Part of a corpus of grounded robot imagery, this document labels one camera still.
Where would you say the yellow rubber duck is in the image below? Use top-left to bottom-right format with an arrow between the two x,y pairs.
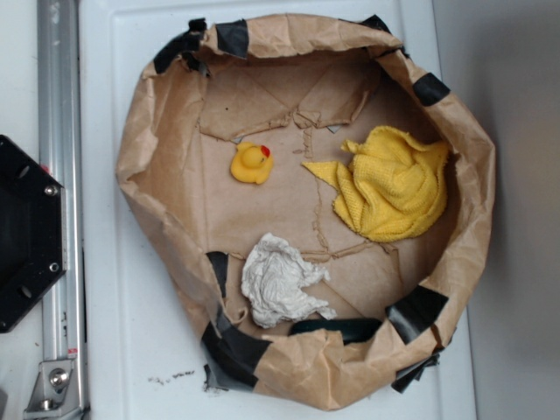
230,142 -> 274,185

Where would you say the brown paper bag bin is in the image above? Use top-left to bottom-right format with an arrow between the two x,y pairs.
115,14 -> 495,410

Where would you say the crumpled white paper towel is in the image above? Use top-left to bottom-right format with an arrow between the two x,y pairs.
241,233 -> 337,329

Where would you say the yellow microfiber cloth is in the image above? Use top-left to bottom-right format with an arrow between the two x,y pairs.
303,126 -> 450,242

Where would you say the dark green oval object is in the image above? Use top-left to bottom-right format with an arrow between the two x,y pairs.
290,318 -> 382,345

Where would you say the white tray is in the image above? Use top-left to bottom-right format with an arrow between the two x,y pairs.
79,1 -> 476,419

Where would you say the aluminium extrusion rail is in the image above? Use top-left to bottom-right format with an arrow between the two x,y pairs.
38,1 -> 89,419

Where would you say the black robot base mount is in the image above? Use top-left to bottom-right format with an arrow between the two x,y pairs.
0,136 -> 66,333

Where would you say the metal corner bracket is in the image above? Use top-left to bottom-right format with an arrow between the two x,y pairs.
23,360 -> 83,419

